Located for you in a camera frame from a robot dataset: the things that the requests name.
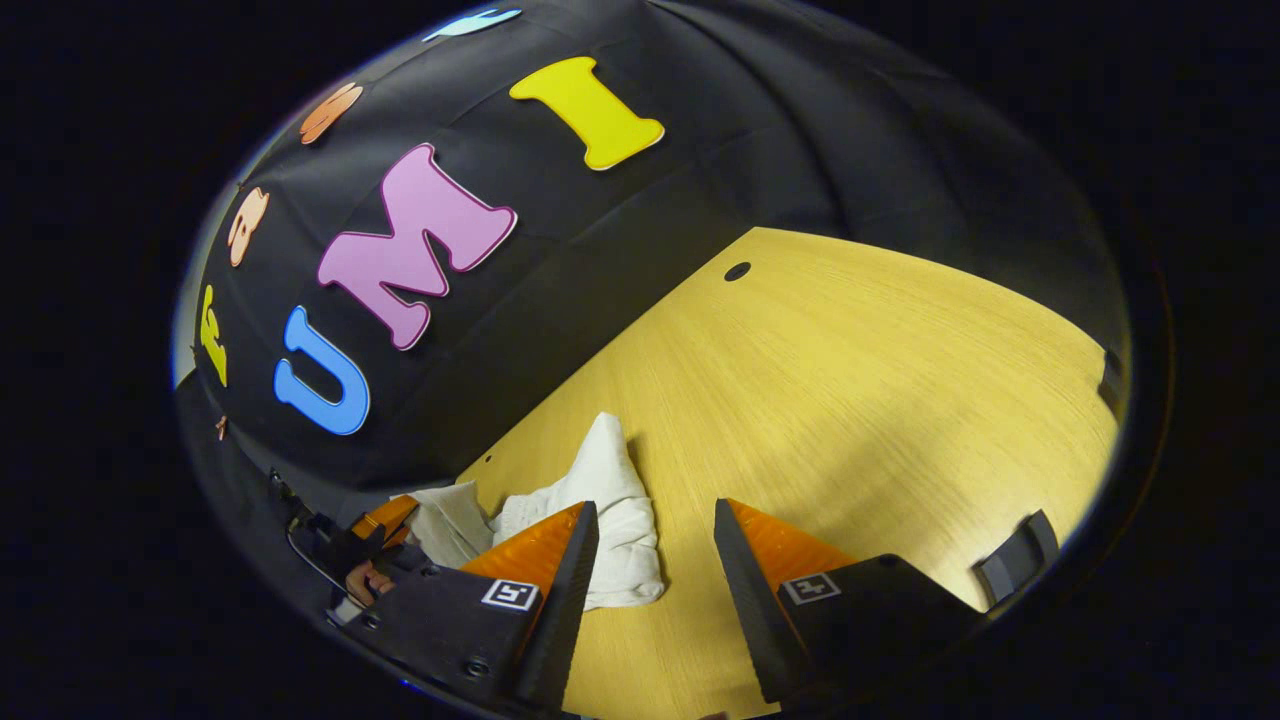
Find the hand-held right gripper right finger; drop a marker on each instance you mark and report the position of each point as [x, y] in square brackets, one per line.
[750, 600]

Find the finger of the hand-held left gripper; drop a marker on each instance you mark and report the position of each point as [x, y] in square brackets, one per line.
[385, 517]

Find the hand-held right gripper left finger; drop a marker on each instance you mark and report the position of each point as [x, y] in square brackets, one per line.
[570, 600]

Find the white jeans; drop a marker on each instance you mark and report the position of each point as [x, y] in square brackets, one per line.
[610, 480]

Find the black backdrop cloth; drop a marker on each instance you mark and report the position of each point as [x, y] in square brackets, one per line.
[620, 230]

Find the black table edge bracket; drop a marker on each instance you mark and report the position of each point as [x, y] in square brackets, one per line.
[1110, 385]
[1015, 560]

